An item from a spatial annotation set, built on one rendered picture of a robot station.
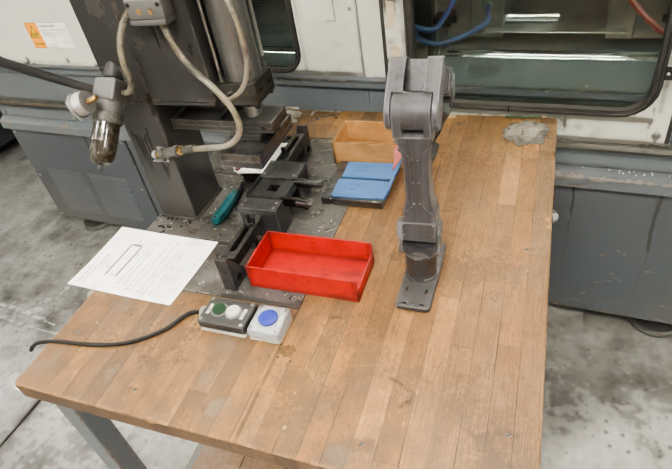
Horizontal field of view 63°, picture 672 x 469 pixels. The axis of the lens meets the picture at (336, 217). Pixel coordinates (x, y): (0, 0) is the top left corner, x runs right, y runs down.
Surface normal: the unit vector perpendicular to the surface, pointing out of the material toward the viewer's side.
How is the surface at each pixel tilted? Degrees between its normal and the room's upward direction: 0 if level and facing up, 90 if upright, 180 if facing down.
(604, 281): 90
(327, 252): 90
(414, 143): 92
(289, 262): 0
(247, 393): 0
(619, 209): 90
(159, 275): 1
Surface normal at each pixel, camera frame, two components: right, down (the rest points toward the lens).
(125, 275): -0.14, -0.78
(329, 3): -0.37, 0.62
